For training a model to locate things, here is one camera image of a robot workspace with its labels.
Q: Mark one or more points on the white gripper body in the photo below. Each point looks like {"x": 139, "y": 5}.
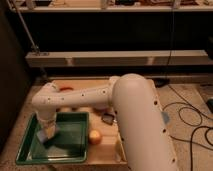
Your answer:
{"x": 49, "y": 126}

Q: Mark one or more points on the blue sponge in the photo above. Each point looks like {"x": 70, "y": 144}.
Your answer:
{"x": 42, "y": 137}

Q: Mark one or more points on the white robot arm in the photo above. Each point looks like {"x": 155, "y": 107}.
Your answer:
{"x": 146, "y": 141}

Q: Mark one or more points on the green plastic tray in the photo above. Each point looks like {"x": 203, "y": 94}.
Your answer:
{"x": 69, "y": 145}

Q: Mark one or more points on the orange carrot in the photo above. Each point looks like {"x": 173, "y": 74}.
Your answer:
{"x": 66, "y": 89}

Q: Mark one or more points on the orange round fruit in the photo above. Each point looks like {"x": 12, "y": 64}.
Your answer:
{"x": 95, "y": 137}

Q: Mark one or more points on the metal spatula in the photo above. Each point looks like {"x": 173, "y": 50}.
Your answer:
{"x": 108, "y": 118}

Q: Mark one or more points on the yellow banana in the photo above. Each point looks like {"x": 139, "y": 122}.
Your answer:
{"x": 118, "y": 151}

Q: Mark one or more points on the metal diagonal pole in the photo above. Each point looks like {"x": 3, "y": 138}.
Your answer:
{"x": 21, "y": 30}

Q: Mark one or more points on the light blue cup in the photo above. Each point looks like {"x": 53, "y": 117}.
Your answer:
{"x": 166, "y": 117}

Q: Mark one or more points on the white upper shelf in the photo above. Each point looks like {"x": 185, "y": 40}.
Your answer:
{"x": 110, "y": 5}

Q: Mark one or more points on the white shelf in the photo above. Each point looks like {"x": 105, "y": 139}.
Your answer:
{"x": 110, "y": 5}
{"x": 118, "y": 58}

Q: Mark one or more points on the white lower shelf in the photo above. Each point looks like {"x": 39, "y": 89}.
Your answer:
{"x": 118, "y": 58}

